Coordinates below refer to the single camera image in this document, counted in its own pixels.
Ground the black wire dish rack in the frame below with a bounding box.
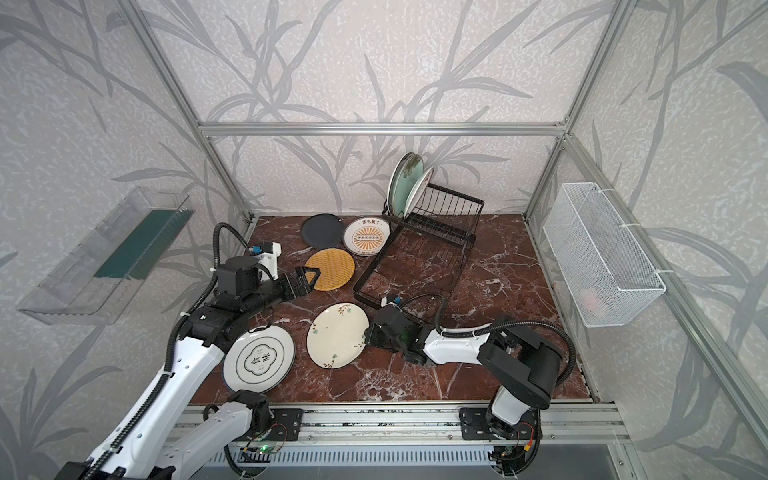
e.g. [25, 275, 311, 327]
[353, 184, 485, 308]

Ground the clear acrylic wall shelf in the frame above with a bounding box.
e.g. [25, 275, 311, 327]
[17, 187, 195, 326]

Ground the orange sunburst plate front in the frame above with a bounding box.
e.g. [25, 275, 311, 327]
[403, 167, 434, 219]

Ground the orange sunburst plate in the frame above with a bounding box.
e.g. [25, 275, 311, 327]
[403, 167, 434, 219]
[342, 217, 391, 257]

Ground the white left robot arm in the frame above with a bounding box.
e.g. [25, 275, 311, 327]
[57, 222, 322, 479]

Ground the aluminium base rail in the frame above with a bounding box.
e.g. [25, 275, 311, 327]
[179, 403, 631, 448]

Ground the cream floral plate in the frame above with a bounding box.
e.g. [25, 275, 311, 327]
[306, 303, 369, 369]

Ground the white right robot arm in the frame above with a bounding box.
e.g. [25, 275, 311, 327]
[364, 293, 576, 477]

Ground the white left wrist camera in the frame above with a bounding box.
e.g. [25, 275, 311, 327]
[248, 242, 282, 280]

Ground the black round plate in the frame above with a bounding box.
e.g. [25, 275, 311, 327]
[300, 213, 345, 250]

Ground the white plate black emblem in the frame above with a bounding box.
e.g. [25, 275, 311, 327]
[222, 326, 296, 393]

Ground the mint green flower plate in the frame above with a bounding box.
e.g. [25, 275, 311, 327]
[392, 152, 425, 217]

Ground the green rim lettered plate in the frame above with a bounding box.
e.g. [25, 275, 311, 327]
[384, 152, 415, 216]

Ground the white mesh wall basket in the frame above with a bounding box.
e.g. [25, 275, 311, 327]
[543, 182, 666, 328]

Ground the orange sunburst plate by rack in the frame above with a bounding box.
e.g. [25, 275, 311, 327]
[342, 217, 391, 257]

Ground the orange woven bamboo plate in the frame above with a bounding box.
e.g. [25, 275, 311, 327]
[305, 248, 355, 291]

